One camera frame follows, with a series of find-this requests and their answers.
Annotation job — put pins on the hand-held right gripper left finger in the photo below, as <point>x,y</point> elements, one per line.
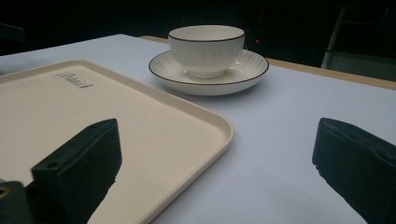
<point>81,168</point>

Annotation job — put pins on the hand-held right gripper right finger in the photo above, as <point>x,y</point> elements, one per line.
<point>358,165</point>

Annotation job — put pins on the beige plastic tray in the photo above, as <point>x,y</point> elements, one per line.
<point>149,137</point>

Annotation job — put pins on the white ribbed saucer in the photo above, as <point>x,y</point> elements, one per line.
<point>249,73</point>

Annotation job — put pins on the white ribbed cup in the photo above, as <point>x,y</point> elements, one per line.
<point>205,49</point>

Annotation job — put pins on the grey metal stand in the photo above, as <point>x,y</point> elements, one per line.
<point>351,59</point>

